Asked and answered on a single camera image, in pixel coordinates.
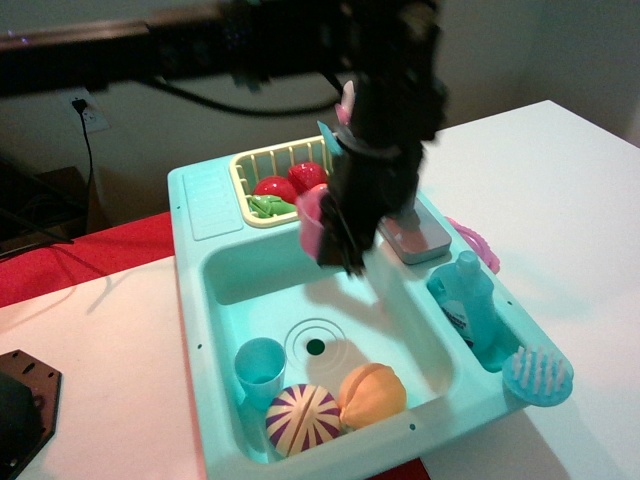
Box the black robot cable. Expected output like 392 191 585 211
144 74 346 117

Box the red toy apple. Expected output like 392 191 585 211
253 175 298 205

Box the red cloth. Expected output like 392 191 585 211
1 212 174 307

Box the teal plastic cup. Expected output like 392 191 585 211
234 337 287 411

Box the teal toy plate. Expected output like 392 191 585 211
317 121 344 159

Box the light pink toy spatula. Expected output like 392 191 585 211
335 80 356 125

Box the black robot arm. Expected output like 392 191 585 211
1 1 447 275

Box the yellow dish rack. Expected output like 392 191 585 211
229 135 333 228

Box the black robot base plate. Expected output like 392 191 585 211
1 349 62 479

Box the yellow toy fruit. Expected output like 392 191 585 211
337 363 407 430

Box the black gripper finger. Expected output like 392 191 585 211
316 209 375 276

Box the teal toy sink unit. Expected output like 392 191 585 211
168 154 566 479

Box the black power cord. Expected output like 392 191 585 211
0 97 126 281

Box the white wall outlet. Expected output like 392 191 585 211
57 87 111 134

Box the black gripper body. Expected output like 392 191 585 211
324 129 423 235

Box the green toy vegetable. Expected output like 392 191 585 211
248 195 296 219

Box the purple striped toy onion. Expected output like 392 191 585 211
265 384 341 457

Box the pink plastic toy handle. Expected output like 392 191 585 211
446 217 501 274

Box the grey toy faucet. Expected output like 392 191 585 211
375 194 452 265

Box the blue soap bottle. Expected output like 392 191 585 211
426 250 498 354

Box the blue scrub brush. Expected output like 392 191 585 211
502 346 574 407

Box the red toy strawberry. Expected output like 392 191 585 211
287 161 327 195

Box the pink plastic cup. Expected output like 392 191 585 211
296 183 328 261

